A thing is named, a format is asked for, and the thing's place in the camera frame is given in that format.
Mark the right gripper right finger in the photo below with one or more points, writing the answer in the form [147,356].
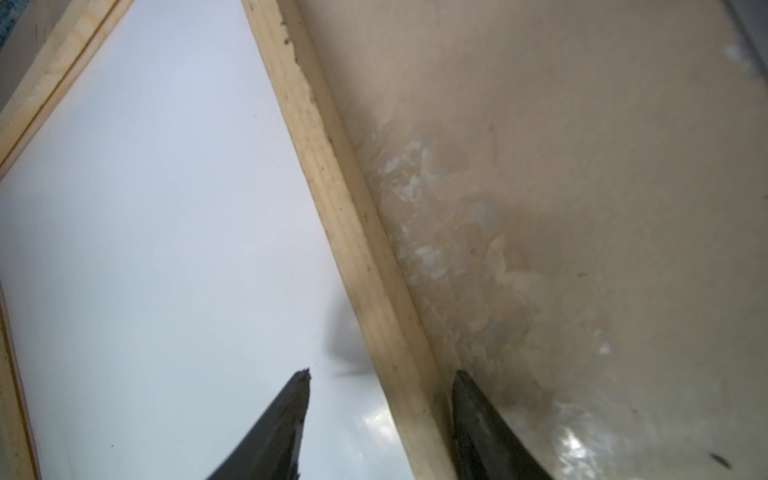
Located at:
[486,447]

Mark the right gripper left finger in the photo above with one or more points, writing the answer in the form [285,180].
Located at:
[271,448]

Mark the wooden picture frame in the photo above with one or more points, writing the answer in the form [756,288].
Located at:
[384,313]

